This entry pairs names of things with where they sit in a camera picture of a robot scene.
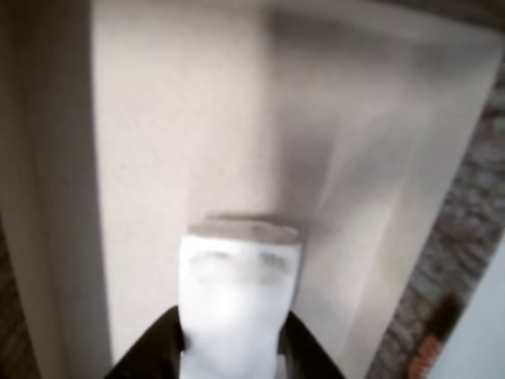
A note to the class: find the white rectangular block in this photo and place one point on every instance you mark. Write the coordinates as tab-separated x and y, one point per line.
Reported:
236	300

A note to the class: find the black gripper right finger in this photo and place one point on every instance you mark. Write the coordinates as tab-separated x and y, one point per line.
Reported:
307	351

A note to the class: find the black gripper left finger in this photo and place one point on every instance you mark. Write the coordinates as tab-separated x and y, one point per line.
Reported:
154	347

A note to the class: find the patterned cardboard box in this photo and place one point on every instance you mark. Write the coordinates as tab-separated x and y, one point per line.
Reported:
197	118

